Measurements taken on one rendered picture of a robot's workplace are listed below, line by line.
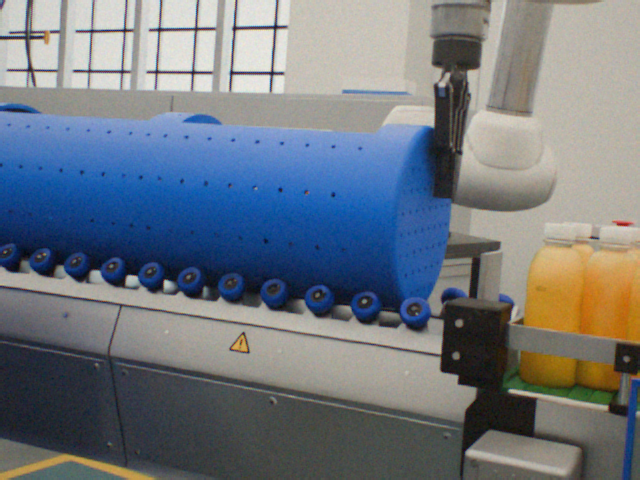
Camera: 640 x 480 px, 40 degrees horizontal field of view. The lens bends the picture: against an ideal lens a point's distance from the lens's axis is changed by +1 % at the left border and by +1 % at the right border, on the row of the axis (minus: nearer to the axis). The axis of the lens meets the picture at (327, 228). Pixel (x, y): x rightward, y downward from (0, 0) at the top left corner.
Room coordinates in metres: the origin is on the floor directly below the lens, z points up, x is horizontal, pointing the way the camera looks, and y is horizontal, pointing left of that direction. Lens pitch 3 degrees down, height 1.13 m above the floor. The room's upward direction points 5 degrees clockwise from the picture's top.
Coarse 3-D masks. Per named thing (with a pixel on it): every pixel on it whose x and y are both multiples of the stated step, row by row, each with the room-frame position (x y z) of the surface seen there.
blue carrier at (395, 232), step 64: (0, 128) 1.54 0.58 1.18; (64, 128) 1.49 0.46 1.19; (128, 128) 1.45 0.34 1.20; (192, 128) 1.41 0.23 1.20; (256, 128) 1.37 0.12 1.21; (384, 128) 1.31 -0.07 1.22; (0, 192) 1.50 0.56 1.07; (64, 192) 1.44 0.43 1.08; (128, 192) 1.39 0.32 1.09; (192, 192) 1.34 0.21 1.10; (256, 192) 1.30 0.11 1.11; (320, 192) 1.26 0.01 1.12; (384, 192) 1.22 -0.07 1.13; (64, 256) 1.52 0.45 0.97; (128, 256) 1.44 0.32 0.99; (192, 256) 1.38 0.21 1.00; (256, 256) 1.32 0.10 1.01; (320, 256) 1.27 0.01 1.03; (384, 256) 1.22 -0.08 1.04
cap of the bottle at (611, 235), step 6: (606, 228) 1.13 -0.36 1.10; (600, 234) 1.14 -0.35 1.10; (606, 234) 1.13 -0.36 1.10; (612, 234) 1.12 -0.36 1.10; (618, 234) 1.12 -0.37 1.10; (624, 234) 1.12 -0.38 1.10; (630, 234) 1.13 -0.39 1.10; (600, 240) 1.14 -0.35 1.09; (606, 240) 1.13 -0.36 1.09; (612, 240) 1.12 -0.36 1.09; (618, 240) 1.12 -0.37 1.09; (624, 240) 1.12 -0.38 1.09
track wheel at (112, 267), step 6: (114, 258) 1.45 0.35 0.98; (120, 258) 1.45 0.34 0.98; (108, 264) 1.45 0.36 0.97; (114, 264) 1.44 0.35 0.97; (120, 264) 1.44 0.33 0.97; (126, 264) 1.45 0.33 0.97; (102, 270) 1.44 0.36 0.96; (108, 270) 1.44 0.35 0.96; (114, 270) 1.43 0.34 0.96; (120, 270) 1.43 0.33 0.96; (126, 270) 1.44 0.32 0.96; (102, 276) 1.43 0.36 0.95; (108, 276) 1.43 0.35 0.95; (114, 276) 1.43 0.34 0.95; (120, 276) 1.43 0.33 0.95; (108, 282) 1.44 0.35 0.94; (114, 282) 1.44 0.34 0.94
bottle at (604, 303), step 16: (592, 256) 1.14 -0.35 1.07; (608, 256) 1.12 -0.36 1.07; (624, 256) 1.12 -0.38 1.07; (592, 272) 1.12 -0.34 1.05; (608, 272) 1.11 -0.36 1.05; (624, 272) 1.11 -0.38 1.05; (592, 288) 1.12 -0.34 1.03; (608, 288) 1.11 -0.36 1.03; (624, 288) 1.10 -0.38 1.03; (592, 304) 1.12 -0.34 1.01; (608, 304) 1.11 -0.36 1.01; (624, 304) 1.11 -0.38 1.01; (592, 320) 1.12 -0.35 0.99; (608, 320) 1.11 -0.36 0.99; (624, 320) 1.11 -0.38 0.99; (608, 336) 1.10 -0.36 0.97; (624, 336) 1.11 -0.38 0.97; (592, 368) 1.11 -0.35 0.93; (608, 368) 1.10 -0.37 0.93; (592, 384) 1.11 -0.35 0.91; (608, 384) 1.10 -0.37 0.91
